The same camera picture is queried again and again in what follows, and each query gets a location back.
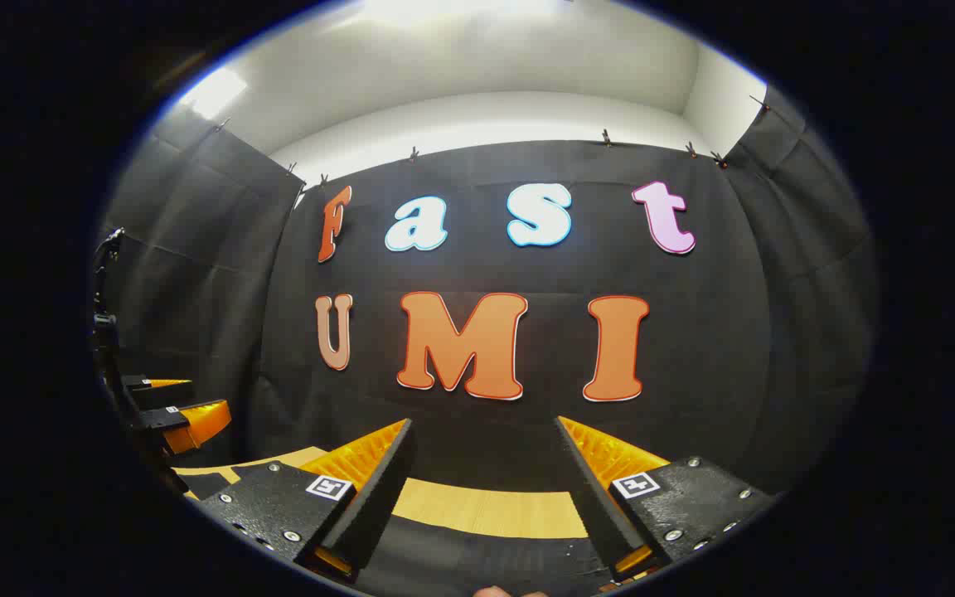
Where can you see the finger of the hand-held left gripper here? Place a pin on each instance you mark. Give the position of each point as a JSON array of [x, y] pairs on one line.
[[164, 396], [200, 424]]

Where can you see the row of small cloth clips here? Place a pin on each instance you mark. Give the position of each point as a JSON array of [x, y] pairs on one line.
[[606, 137]]

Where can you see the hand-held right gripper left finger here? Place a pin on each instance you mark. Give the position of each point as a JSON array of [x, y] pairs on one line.
[[378, 497]]

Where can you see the black backdrop cloth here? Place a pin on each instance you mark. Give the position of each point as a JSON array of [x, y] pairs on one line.
[[693, 348]]

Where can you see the dark grey jeans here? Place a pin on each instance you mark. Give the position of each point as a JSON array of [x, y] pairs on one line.
[[477, 564]]

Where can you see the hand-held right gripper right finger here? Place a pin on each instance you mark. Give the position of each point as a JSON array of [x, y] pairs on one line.
[[598, 506]]

